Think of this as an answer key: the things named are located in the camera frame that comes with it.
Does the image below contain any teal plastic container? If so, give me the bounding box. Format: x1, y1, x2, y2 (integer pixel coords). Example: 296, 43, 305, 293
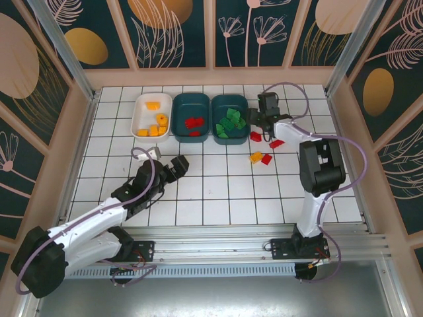
171, 92, 213, 144
210, 94, 250, 147

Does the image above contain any white plastic container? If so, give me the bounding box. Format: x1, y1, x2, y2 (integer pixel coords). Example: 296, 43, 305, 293
130, 92, 173, 143

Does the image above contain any grey metal sheet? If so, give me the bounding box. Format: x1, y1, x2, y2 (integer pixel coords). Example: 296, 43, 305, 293
19, 260, 409, 317

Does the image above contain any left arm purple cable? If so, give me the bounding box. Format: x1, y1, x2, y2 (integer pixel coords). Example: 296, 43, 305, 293
15, 147, 158, 295

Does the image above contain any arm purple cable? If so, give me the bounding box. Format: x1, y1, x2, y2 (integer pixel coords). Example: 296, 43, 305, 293
15, 147, 158, 295
262, 81, 369, 284

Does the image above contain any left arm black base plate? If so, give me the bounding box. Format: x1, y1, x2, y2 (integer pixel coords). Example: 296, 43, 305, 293
127, 240, 155, 264

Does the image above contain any aluminium mounting rail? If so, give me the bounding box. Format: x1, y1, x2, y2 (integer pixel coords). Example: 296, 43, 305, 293
32, 224, 393, 265

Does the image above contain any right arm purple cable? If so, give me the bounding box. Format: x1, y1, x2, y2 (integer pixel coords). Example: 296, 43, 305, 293
262, 81, 369, 284

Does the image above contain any grey slotted cable duct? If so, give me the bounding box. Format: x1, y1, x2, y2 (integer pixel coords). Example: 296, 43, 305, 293
64, 266, 297, 279

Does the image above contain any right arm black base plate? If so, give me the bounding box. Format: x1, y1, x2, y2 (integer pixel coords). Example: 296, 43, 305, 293
270, 237, 330, 262

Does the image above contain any aluminium corner post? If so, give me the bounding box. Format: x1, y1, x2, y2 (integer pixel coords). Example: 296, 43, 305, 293
325, 0, 399, 96
28, 0, 100, 100

